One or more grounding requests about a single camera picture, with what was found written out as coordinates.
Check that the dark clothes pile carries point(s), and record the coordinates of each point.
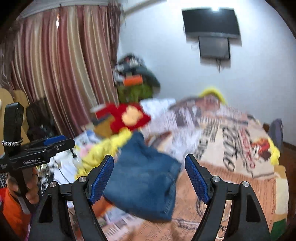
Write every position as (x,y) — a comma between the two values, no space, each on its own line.
(132,64)

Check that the green patterned storage box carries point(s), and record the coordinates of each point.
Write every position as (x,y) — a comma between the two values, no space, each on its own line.
(134,93)

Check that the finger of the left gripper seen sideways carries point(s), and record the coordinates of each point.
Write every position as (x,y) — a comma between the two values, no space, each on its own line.
(58,144)

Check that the orange box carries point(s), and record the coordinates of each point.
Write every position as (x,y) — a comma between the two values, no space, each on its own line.
(133,80)

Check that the blue denim jacket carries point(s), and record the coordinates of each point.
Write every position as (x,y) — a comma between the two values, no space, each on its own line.
(143,181)

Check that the red plush toy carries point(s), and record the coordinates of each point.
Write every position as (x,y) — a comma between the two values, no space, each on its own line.
(125,115)

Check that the printed newspaper-pattern blanket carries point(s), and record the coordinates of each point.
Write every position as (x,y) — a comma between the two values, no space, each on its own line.
(178,128)

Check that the grey-blue backpack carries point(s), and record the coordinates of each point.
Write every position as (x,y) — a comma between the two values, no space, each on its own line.
(275,132)

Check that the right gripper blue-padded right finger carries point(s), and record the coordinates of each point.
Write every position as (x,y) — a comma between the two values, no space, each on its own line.
(246,220)

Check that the yellow garment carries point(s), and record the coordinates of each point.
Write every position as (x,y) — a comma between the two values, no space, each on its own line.
(108,146)

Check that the black box under television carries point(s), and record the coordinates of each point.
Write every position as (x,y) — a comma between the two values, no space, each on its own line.
(214,48)

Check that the black wall-mounted television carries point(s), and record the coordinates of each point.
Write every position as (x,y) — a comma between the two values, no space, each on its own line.
(207,22)

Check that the striped pink curtain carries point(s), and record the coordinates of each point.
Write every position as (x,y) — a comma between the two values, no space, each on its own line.
(65,55)

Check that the orange sleeve left forearm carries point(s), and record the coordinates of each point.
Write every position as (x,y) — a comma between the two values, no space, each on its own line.
(13,214)

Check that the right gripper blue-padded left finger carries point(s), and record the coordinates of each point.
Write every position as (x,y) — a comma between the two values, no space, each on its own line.
(51,220)

